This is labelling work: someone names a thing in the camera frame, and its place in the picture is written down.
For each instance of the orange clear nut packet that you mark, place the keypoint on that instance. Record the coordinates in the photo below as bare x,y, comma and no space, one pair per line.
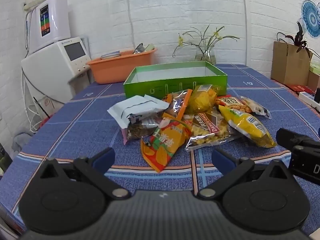
178,103

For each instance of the white wall conduit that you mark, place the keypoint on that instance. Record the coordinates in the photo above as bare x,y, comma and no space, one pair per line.
244,22

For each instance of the orange plastic basin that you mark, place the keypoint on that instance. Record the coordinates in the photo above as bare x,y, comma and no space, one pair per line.
120,67

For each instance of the green cardboard box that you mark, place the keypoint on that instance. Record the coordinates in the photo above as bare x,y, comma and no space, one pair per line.
172,87

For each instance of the yellow flowering plant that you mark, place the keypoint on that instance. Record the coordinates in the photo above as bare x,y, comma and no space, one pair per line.
207,36

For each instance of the white snack packet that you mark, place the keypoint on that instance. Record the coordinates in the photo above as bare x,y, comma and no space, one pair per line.
135,107

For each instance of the grey cloth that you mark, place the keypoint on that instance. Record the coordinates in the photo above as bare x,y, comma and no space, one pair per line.
21,138

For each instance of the red peanut packet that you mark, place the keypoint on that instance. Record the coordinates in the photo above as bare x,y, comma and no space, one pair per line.
232,103

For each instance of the golden yellow snack packet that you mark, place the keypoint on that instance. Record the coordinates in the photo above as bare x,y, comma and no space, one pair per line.
201,98

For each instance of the brown paper bag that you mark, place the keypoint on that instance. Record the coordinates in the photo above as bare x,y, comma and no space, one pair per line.
287,65

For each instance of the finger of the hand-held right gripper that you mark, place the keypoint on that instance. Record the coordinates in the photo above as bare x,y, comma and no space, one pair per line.
290,138

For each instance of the white flat device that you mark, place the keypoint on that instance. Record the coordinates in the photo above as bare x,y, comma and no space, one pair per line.
308,97

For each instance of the white appliance with screen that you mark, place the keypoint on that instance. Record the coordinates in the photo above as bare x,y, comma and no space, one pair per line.
55,65

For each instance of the green plate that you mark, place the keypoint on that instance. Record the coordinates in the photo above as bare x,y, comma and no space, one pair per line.
149,47

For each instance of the clear candy packet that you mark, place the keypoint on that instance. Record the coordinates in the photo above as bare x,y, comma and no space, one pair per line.
257,106

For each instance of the white water purifier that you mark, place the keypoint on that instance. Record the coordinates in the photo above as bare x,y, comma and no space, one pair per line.
53,22

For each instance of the clear pink-edged seed packet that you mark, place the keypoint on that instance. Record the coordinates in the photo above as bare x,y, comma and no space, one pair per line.
140,130

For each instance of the yellow barcode snack packet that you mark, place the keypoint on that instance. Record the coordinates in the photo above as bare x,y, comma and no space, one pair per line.
250,126

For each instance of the blue checked tablecloth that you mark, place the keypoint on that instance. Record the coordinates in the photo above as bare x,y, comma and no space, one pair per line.
75,135

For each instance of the orange green chip packet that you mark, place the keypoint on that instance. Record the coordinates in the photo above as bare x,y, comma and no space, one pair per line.
165,142

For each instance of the beige pink box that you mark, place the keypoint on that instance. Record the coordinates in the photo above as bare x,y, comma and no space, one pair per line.
314,76

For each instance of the blue round wall decoration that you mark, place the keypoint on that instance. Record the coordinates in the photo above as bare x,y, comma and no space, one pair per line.
311,17

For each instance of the clear brown-label cracker packet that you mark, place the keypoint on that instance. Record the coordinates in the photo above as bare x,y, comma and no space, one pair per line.
207,128

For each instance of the small black device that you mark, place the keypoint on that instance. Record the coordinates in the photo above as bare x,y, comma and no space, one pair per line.
318,95

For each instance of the glass vase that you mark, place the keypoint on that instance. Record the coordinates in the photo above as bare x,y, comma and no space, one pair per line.
206,56

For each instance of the red booklet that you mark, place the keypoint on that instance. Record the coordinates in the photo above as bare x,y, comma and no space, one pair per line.
298,88

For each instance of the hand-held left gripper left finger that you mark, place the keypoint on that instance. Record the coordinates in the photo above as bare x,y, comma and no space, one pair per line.
103,158

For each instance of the purple leafed plant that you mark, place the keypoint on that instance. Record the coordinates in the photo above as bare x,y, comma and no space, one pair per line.
300,38

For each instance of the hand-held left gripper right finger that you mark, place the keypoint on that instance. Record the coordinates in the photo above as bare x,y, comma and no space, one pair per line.
221,158

